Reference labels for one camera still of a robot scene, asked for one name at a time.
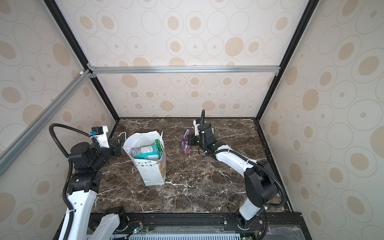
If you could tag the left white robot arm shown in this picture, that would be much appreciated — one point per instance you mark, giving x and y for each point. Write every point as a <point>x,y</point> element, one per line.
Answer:
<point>84,185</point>

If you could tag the black left frame post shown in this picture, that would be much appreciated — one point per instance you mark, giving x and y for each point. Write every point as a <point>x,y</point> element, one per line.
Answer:
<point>53,8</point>

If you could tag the diagonal aluminium left bar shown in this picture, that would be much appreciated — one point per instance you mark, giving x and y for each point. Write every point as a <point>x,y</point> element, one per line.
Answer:
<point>26,137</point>

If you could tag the teal snack bag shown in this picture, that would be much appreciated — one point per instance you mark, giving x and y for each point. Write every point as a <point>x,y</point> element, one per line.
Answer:
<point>150,153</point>

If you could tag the black right frame post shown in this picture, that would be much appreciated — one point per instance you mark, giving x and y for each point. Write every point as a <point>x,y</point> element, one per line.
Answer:
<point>304,21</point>

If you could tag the white paper gift bag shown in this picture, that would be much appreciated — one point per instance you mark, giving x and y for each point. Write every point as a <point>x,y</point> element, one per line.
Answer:
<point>153,173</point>

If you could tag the black frame post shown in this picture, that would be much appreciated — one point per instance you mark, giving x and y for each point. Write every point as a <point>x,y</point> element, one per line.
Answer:
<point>53,8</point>
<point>304,21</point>

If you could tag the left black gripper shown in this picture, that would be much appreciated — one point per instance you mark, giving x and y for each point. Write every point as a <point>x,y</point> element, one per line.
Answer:
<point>116,146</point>

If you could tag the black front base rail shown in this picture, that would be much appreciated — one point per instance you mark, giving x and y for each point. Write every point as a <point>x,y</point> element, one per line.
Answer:
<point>189,226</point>

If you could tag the small purple snack bag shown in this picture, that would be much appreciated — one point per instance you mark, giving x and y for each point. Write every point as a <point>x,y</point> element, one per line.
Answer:
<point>185,141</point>

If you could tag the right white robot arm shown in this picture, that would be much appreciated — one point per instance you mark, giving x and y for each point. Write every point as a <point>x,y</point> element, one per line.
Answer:
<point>260,183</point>

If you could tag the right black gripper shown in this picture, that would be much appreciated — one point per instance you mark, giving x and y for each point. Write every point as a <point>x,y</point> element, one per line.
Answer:
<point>192,139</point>

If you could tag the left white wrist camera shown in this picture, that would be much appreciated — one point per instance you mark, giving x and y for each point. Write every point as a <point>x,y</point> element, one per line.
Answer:
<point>99,134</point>

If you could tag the horizontal aluminium back bar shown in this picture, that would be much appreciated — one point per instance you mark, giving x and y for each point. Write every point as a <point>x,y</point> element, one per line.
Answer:
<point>185,69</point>

